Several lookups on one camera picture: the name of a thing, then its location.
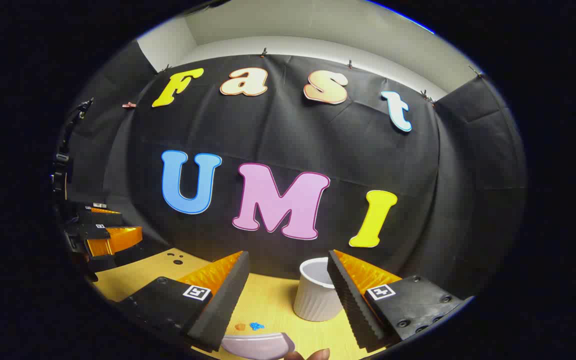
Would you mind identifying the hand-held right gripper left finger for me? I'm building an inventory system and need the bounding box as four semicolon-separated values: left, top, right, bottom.
115;251;250;352

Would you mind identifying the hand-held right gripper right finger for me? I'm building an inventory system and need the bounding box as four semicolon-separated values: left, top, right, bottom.
327;249;465;353

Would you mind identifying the white ribbed garbage bin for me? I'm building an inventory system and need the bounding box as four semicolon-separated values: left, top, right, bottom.
293;257;345;322

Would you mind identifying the pale purple dustpan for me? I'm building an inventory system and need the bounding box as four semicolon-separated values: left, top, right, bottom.
220;332;296;360

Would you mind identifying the yellow wooden desktop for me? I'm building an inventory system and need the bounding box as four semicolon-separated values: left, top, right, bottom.
92;247;404;360

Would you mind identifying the black backdrop cloth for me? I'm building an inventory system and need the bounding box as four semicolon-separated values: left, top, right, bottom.
55;40;528;301

